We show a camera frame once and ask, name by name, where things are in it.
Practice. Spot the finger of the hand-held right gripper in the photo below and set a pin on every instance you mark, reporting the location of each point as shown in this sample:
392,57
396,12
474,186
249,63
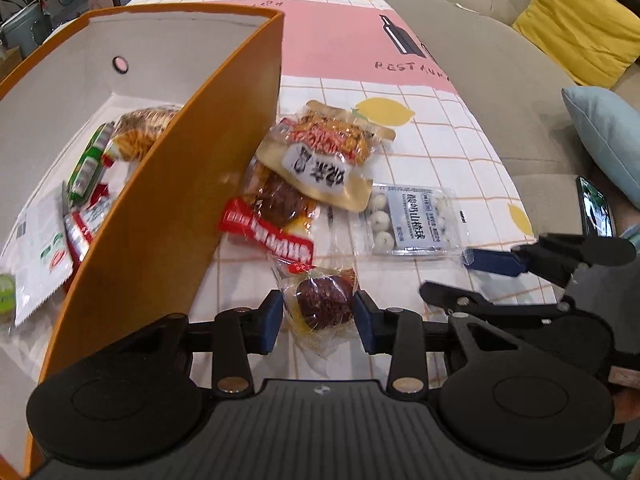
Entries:
450,300
492,262

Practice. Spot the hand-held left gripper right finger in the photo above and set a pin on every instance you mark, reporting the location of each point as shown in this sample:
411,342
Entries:
364,320

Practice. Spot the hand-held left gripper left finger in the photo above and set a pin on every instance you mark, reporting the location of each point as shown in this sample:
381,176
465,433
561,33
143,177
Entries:
270,320

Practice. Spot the single red date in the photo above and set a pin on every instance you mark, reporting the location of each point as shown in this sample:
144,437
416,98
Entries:
325,305

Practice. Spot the clear tray of white balls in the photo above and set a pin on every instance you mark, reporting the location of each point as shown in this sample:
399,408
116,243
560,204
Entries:
410,220

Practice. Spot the red label dates packet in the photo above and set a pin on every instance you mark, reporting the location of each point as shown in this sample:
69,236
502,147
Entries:
270,220

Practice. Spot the orange cardboard storage box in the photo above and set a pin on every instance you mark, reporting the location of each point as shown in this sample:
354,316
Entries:
165,220

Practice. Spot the beige spicy strip pouch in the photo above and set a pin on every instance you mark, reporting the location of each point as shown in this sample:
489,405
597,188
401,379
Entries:
325,170

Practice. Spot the red snack packet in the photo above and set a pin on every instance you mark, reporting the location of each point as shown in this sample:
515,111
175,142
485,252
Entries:
82,230

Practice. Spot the clear bag of stick snacks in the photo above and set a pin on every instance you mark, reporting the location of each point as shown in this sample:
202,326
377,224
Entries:
140,127

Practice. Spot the green sausage stick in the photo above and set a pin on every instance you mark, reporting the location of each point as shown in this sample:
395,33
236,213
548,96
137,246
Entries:
90,160

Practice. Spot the white sachet with logos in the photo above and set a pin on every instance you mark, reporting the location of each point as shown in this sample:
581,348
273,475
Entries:
37,255

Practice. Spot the smartphone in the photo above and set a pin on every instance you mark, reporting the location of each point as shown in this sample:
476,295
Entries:
595,207

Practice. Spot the teal striped pants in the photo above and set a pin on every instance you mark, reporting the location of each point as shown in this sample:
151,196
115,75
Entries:
625,452

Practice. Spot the checked lemon print tablecloth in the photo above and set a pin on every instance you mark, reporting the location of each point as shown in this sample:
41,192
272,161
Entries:
440,135

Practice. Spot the light blue cushion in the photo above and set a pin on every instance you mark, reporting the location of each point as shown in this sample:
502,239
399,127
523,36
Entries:
605,135

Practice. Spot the beige sofa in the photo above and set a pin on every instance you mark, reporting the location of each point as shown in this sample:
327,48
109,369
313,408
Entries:
500,85

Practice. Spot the yellow cushion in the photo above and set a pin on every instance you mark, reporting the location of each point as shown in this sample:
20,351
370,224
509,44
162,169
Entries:
575,25

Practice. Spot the grey trash can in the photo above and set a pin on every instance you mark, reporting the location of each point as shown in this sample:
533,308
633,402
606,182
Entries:
25,27

